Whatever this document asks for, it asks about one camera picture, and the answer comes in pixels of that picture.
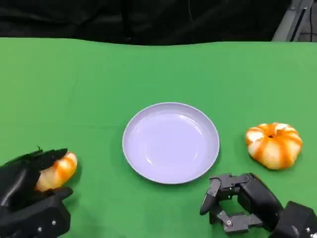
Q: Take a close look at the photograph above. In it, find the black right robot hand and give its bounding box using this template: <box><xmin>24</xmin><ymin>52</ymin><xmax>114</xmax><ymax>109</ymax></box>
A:
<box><xmin>199</xmin><ymin>173</ymin><xmax>284</xmax><ymax>234</ymax></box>

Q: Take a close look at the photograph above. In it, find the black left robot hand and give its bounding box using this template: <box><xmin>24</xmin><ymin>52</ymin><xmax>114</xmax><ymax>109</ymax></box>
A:
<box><xmin>0</xmin><ymin>146</ymin><xmax>74</xmax><ymax>209</ymax></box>

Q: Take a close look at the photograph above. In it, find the orange and white bread roll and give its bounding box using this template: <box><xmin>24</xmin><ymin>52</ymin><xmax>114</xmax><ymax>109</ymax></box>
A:
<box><xmin>245</xmin><ymin>122</ymin><xmax>303</xmax><ymax>171</ymax></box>
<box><xmin>34</xmin><ymin>151</ymin><xmax>78</xmax><ymax>192</ymax></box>

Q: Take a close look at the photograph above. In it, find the green table cloth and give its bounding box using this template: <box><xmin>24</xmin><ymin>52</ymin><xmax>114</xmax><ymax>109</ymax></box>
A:
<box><xmin>0</xmin><ymin>37</ymin><xmax>317</xmax><ymax>238</ymax></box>

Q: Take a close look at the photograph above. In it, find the lilac plate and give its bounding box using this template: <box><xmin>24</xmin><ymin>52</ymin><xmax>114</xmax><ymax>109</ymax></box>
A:
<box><xmin>122</xmin><ymin>102</ymin><xmax>220</xmax><ymax>185</ymax></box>

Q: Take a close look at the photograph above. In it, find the black backdrop cloth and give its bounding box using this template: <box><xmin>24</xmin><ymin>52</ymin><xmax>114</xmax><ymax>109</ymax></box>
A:
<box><xmin>0</xmin><ymin>0</ymin><xmax>293</xmax><ymax>47</ymax></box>

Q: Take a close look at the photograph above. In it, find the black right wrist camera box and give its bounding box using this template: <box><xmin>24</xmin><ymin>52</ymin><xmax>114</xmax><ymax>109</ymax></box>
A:
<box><xmin>268</xmin><ymin>201</ymin><xmax>317</xmax><ymax>238</ymax></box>

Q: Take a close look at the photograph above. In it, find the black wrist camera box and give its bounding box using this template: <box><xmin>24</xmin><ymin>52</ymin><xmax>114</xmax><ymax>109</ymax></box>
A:
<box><xmin>268</xmin><ymin>201</ymin><xmax>317</xmax><ymax>238</ymax></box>
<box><xmin>0</xmin><ymin>195</ymin><xmax>71</xmax><ymax>238</ymax></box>

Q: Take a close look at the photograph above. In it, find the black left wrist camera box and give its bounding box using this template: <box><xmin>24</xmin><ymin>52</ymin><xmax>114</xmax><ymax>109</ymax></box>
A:
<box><xmin>0</xmin><ymin>195</ymin><xmax>71</xmax><ymax>238</ymax></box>

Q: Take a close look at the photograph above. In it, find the grey metal frame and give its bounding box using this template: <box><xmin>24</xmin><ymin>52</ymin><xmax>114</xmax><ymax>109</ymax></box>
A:
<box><xmin>271</xmin><ymin>0</ymin><xmax>317</xmax><ymax>42</ymax></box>

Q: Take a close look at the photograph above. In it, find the thin hanging cable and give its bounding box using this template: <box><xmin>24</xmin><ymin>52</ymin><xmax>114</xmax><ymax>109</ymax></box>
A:
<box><xmin>187</xmin><ymin>0</ymin><xmax>195</xmax><ymax>25</ymax></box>

